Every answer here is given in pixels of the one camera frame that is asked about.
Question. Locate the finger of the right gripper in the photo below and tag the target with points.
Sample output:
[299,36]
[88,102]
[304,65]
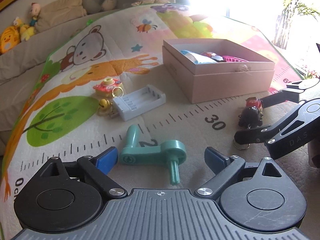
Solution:
[269,135]
[279,97]

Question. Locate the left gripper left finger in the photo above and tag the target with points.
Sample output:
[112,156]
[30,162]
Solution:
[95,171]

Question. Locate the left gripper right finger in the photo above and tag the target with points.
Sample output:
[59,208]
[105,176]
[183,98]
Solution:
[226,170]

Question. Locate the black red figurine keychain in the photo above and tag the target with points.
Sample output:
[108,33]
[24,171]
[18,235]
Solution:
[250,119]

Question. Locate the teal plastic crank handle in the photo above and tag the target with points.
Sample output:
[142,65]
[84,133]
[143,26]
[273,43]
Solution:
[169,154]

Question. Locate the grey battery charger case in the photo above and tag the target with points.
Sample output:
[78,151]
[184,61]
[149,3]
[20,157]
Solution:
[139,102]

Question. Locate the pink basket in box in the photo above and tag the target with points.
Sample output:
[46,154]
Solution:
[233,59]

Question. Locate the cartoon animal play mat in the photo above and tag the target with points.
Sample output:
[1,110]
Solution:
[43,195]

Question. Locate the pink cardboard box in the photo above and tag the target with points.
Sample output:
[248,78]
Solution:
[208,82]

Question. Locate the blue white toy in box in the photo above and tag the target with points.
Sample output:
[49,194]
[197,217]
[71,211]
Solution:
[197,58]

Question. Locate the beige sofa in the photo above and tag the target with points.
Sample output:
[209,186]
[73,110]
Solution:
[48,82]

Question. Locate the yellow small plush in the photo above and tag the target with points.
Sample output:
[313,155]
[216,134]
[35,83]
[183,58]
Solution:
[25,30]

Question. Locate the yellow duck plush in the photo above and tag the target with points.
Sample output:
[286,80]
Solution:
[9,39]

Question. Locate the beige pillow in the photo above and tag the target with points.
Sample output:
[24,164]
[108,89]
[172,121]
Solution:
[58,12]

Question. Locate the grey neck pillow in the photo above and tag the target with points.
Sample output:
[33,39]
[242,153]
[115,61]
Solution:
[96,6]

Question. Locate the small doll plush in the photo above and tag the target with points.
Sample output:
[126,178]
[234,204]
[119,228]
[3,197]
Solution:
[34,13]

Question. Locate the red yellow toy camera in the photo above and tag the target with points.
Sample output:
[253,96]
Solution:
[109,88]

